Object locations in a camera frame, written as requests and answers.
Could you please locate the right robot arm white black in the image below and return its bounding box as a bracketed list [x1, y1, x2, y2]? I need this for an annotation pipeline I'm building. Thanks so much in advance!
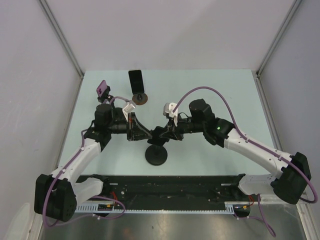
[160, 99, 311, 205]

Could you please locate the black ball-joint phone stand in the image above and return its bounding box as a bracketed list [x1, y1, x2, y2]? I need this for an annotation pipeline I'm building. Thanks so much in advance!
[97, 86, 114, 104]

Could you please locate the wooden base phone stand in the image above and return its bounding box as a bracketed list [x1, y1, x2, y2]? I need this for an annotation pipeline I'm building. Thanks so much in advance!
[132, 93, 148, 106]

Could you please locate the aluminium frame post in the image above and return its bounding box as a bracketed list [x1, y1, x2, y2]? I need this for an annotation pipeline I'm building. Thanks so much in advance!
[37, 0, 85, 80]
[255, 0, 304, 78]

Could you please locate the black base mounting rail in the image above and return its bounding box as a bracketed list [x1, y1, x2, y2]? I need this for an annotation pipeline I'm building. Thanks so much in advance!
[74, 173, 253, 211]

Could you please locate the aluminium frame post right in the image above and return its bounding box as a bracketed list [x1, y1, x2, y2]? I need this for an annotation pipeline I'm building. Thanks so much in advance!
[255, 0, 304, 78]

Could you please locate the black smartphone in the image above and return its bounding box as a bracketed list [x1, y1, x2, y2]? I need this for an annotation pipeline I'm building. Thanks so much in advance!
[147, 126, 167, 147]

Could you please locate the white slotted cable duct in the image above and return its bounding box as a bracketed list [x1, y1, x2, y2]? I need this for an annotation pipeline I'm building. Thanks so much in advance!
[75, 201, 251, 216]

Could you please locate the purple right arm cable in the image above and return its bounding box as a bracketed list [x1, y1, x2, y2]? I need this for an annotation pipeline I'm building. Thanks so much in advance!
[172, 86, 317, 238]

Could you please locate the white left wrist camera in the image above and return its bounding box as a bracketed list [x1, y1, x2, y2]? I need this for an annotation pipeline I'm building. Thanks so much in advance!
[122, 100, 136, 114]

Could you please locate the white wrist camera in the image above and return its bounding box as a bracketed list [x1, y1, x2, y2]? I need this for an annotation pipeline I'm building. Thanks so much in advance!
[163, 102, 178, 127]
[122, 100, 136, 114]

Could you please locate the dark glossy smartphone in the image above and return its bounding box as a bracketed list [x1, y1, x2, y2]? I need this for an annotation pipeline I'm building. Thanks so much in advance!
[128, 69, 145, 95]

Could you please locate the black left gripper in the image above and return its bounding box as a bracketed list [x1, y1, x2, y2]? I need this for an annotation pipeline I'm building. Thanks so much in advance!
[105, 111, 151, 141]

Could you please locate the aluminium frame post left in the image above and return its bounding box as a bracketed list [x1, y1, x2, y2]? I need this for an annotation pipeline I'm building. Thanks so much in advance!
[37, 0, 85, 80]

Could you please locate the purple smartphone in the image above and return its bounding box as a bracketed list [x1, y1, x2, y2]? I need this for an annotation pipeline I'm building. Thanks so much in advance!
[96, 80, 108, 97]

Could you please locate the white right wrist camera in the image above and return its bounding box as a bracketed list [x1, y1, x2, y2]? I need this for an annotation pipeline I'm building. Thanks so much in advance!
[163, 102, 178, 127]

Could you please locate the black phone stand round base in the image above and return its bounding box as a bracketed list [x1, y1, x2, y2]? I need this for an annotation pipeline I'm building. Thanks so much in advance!
[145, 144, 168, 166]

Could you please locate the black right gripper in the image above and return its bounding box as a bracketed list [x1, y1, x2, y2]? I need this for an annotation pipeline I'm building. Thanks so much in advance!
[160, 113, 205, 142]

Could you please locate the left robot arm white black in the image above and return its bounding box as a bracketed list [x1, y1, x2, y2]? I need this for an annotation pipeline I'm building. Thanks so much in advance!
[34, 100, 152, 222]

